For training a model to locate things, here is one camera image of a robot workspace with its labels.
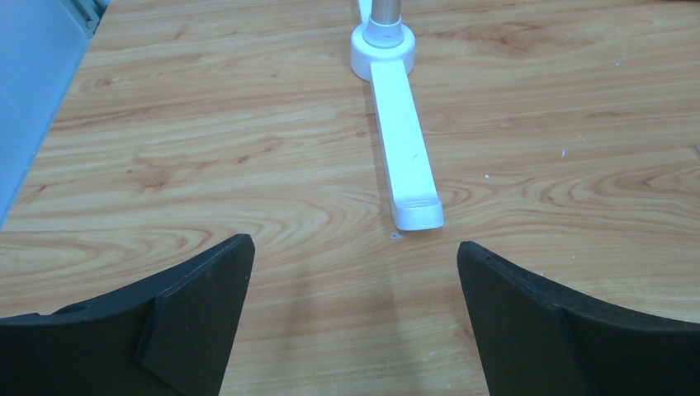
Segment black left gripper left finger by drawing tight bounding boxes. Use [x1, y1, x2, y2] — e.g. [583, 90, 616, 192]
[1, 234, 255, 395]

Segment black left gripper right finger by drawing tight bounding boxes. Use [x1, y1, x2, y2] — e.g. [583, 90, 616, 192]
[456, 241, 699, 395]

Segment white garment rack left foot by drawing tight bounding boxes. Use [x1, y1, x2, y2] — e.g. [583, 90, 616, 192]
[350, 1, 444, 231]

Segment grey garment rack left pole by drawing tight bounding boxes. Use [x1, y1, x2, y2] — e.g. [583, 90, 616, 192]
[370, 0, 401, 25]

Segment aluminium frame left post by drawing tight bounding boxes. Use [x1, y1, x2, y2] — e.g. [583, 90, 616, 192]
[60, 0, 111, 39]

